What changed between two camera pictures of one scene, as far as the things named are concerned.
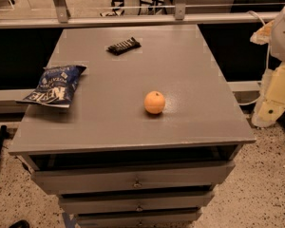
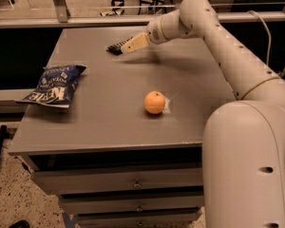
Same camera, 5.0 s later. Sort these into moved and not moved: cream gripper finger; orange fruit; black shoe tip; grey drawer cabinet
Moved: cream gripper finger
Not moved: grey drawer cabinet; black shoe tip; orange fruit
